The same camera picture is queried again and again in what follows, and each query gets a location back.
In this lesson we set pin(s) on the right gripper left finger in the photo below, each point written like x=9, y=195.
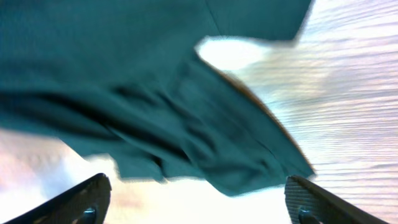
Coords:
x=85, y=203

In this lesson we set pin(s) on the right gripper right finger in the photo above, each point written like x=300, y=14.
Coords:
x=308, y=203

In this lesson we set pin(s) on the black t-shirt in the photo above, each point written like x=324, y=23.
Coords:
x=122, y=77

